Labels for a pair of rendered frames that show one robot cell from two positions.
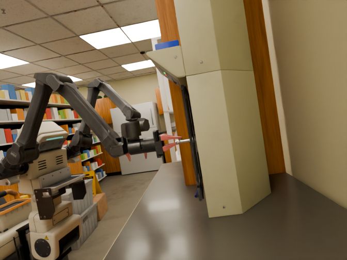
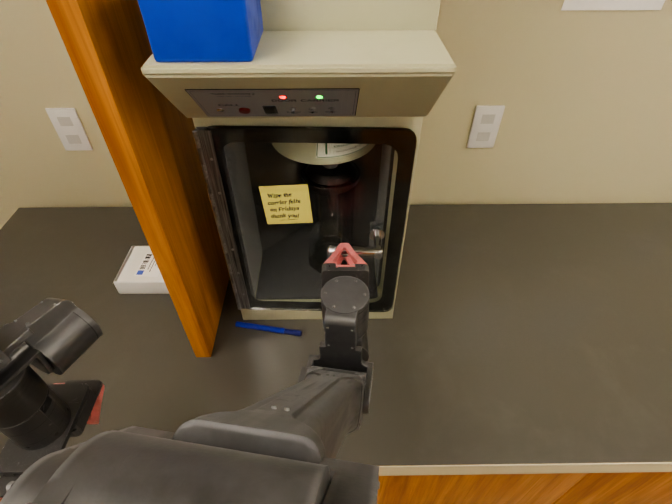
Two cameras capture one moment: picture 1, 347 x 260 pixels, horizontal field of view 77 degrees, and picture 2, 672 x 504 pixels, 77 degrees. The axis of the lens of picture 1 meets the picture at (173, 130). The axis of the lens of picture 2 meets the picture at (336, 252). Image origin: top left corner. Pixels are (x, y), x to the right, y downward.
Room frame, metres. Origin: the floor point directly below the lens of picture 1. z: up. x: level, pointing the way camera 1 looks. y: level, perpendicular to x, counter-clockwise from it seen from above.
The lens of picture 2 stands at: (0.89, 0.47, 1.67)
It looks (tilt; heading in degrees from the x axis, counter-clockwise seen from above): 44 degrees down; 264
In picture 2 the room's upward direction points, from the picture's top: straight up
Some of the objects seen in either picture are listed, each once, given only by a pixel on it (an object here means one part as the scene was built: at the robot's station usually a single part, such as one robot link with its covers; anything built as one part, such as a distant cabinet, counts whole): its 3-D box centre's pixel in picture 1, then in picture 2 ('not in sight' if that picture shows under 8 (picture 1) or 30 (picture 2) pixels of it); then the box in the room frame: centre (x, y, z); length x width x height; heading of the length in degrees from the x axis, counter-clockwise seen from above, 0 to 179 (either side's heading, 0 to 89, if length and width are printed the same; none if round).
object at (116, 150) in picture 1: (127, 137); (338, 344); (0.85, 0.18, 1.24); 0.12 x 0.09 x 0.11; 74
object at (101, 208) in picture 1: (93, 207); not in sight; (3.29, 1.40, 0.14); 0.41 x 0.32 x 0.28; 1
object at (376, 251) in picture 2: (183, 140); (356, 244); (0.80, -0.03, 1.20); 0.10 x 0.05 x 0.03; 172
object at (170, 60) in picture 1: (170, 73); (303, 91); (0.87, -0.03, 1.46); 0.32 x 0.11 x 0.10; 174
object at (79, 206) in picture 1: (68, 200); not in sight; (2.68, 1.42, 0.49); 0.60 x 0.42 x 0.33; 174
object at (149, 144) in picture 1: (151, 144); (345, 304); (0.83, 0.09, 1.20); 0.07 x 0.07 x 0.10; 84
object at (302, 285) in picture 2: (192, 139); (313, 236); (0.87, -0.07, 1.19); 0.30 x 0.01 x 0.40; 172
